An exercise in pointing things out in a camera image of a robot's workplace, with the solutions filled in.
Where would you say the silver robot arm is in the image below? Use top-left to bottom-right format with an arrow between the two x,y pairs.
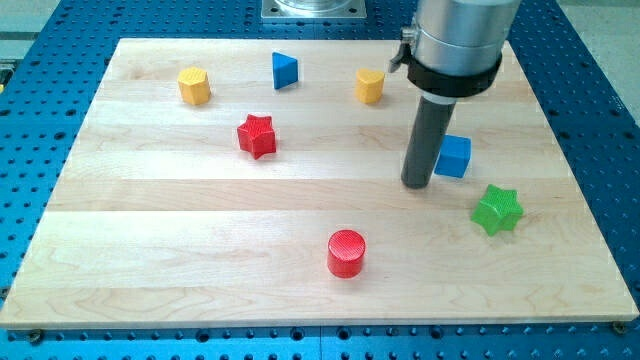
389,0 -> 520,98

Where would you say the blue triangle block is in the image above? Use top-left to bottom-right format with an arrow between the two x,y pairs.
272,52 -> 299,90

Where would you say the blue cube block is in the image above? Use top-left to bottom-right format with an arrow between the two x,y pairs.
434,135 -> 471,178

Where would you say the red cylinder block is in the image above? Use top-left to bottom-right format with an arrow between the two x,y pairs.
327,229 -> 366,278

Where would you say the red star block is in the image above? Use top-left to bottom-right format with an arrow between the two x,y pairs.
237,114 -> 277,159

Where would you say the light wooden board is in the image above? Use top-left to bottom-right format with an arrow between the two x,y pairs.
1,38 -> 638,330

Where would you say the yellow half-round block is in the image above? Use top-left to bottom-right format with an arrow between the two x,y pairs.
355,68 -> 385,104

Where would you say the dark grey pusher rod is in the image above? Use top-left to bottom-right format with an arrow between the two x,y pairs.
401,92 -> 457,189

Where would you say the yellow hexagon block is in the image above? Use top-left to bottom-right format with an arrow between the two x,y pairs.
177,67 -> 211,105

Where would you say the green star block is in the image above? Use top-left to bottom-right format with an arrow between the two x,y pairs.
471,184 -> 524,236

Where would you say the blue perforated metal table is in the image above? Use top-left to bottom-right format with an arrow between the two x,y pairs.
1,1 -> 639,359

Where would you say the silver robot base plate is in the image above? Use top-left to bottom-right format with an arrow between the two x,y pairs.
260,0 -> 367,20

